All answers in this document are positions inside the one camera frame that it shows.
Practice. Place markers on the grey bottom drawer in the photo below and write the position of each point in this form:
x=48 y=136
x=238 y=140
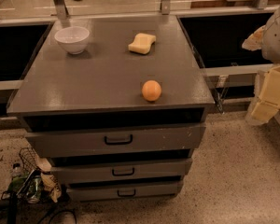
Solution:
x=125 y=191

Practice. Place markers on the yellow sponge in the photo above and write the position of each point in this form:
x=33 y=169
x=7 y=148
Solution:
x=142 y=43

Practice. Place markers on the white bowl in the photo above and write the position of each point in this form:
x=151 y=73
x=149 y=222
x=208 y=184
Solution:
x=73 y=39

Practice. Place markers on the green snack bag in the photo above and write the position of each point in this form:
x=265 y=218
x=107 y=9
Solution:
x=28 y=188

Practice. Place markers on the tan chip bag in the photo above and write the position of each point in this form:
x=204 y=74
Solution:
x=50 y=182

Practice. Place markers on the plastic water bottle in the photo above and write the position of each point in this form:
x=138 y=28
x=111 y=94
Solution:
x=16 y=171

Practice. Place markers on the grey drawer cabinet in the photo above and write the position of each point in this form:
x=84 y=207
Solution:
x=100 y=89

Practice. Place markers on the grey drawer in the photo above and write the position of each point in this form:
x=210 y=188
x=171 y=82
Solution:
x=121 y=171
x=84 y=143
x=125 y=191

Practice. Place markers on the grey middle drawer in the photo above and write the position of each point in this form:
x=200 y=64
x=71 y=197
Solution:
x=121 y=171

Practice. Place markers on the orange fruit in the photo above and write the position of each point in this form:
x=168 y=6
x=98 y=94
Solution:
x=151 y=90

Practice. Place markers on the grey top drawer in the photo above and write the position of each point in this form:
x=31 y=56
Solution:
x=84 y=143

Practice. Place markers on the wire basket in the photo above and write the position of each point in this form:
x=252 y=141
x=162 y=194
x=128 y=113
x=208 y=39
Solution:
x=27 y=156

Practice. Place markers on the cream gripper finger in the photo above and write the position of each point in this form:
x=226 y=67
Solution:
x=266 y=102
x=254 y=41

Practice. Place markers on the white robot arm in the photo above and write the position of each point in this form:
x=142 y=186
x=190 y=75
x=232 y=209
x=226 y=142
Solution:
x=271 y=43

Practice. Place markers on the metal bracket left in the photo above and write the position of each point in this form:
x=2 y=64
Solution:
x=61 y=9

